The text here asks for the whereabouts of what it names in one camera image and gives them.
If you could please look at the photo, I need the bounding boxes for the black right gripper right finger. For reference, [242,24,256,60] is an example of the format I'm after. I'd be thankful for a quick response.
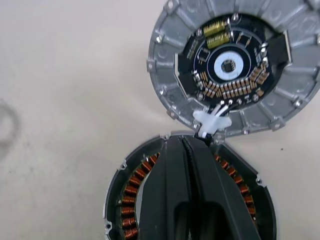
[184,136,262,240]

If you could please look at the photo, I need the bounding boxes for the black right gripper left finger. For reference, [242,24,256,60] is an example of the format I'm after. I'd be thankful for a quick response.
[138,136,202,240]

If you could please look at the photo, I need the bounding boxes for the silver motor housing copper coils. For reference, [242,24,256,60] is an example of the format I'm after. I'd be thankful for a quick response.
[101,133,272,240]

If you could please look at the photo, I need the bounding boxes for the silver motor lid circuit board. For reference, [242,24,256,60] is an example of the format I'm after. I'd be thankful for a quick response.
[145,0,320,138]

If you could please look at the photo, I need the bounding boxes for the white cable clip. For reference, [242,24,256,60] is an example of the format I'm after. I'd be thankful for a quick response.
[192,104,232,138]

